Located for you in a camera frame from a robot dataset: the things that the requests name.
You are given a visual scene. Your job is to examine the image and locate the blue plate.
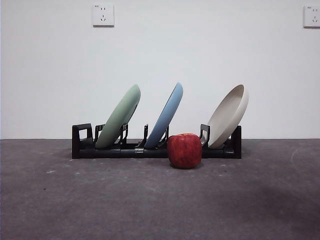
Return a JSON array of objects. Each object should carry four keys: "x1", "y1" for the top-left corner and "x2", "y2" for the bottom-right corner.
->
[{"x1": 144, "y1": 82, "x2": 184, "y2": 149}]

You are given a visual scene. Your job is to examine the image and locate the green plate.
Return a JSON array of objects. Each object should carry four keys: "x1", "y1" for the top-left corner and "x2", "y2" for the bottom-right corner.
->
[{"x1": 95, "y1": 84, "x2": 141, "y2": 148}]

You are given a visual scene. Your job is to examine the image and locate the beige plate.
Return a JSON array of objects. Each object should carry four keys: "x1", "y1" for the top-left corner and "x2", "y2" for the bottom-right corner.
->
[{"x1": 207, "y1": 84, "x2": 250, "y2": 148}]

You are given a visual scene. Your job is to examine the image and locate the red apple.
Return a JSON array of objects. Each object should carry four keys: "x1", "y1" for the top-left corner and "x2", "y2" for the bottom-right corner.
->
[{"x1": 167, "y1": 133, "x2": 203, "y2": 170}]

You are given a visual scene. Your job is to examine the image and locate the white wall socket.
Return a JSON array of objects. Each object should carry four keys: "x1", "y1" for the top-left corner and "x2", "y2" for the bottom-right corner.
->
[
  {"x1": 303, "y1": 5, "x2": 320, "y2": 29},
  {"x1": 92, "y1": 3, "x2": 116, "y2": 28}
]

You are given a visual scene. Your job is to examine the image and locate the black plate rack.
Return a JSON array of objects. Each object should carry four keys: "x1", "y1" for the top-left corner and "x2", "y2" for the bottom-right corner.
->
[{"x1": 71, "y1": 123, "x2": 243, "y2": 160}]

